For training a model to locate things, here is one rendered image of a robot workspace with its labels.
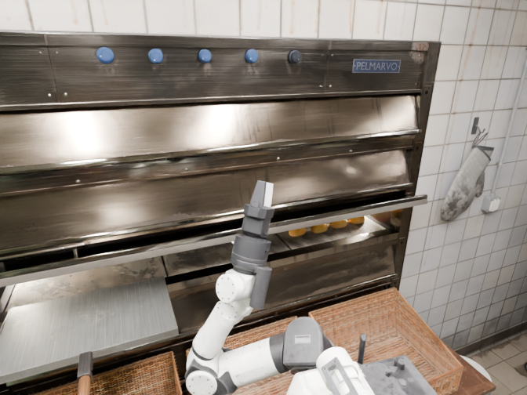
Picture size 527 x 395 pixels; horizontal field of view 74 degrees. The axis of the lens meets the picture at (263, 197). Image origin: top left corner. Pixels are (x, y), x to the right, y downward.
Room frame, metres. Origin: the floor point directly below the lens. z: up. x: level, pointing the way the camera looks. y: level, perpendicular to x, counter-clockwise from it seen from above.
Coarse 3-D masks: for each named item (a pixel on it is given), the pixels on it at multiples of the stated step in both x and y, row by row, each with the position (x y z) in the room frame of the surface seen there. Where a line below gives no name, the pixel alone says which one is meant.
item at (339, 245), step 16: (336, 240) 1.56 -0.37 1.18; (352, 240) 1.56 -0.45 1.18; (368, 240) 1.57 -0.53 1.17; (384, 240) 1.61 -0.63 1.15; (272, 256) 1.40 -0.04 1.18; (288, 256) 1.40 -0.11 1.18; (304, 256) 1.42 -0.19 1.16; (320, 256) 1.46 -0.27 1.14; (192, 272) 1.27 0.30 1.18; (208, 272) 1.27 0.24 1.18; (224, 272) 1.27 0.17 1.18; (176, 288) 1.19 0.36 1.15; (0, 320) 0.97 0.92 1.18
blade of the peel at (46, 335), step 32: (128, 288) 1.15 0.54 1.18; (160, 288) 1.15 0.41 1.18; (32, 320) 0.97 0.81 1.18; (64, 320) 0.97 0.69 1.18; (96, 320) 0.97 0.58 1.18; (128, 320) 0.97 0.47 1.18; (160, 320) 0.97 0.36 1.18; (0, 352) 0.83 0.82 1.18; (32, 352) 0.83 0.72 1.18; (64, 352) 0.83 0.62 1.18; (96, 352) 0.81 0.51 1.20
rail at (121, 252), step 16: (352, 208) 1.35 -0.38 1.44; (368, 208) 1.38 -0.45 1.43; (272, 224) 1.21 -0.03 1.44; (288, 224) 1.23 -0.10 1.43; (176, 240) 1.07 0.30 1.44; (192, 240) 1.09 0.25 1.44; (96, 256) 0.97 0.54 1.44; (112, 256) 0.98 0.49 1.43; (0, 272) 0.87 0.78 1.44; (16, 272) 0.88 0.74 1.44; (32, 272) 0.90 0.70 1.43
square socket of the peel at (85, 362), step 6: (84, 354) 0.79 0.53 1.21; (90, 354) 0.79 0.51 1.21; (84, 360) 0.77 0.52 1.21; (90, 360) 0.77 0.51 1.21; (78, 366) 0.75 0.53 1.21; (84, 366) 0.75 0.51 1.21; (90, 366) 0.75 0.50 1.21; (78, 372) 0.73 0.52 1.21; (84, 372) 0.73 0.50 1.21; (90, 372) 0.73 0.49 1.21; (78, 378) 0.71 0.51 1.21
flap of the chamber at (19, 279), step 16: (320, 208) 1.47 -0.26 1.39; (336, 208) 1.44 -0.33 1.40; (384, 208) 1.41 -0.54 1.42; (400, 208) 1.44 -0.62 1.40; (224, 224) 1.31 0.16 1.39; (240, 224) 1.29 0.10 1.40; (304, 224) 1.26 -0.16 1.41; (320, 224) 1.28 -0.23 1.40; (144, 240) 1.17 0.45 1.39; (160, 240) 1.15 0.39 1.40; (208, 240) 1.11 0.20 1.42; (224, 240) 1.13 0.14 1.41; (48, 256) 1.05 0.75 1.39; (64, 256) 1.04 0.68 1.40; (80, 256) 1.02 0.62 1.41; (128, 256) 1.00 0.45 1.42; (144, 256) 1.02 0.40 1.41; (48, 272) 0.91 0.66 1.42; (64, 272) 0.93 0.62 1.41
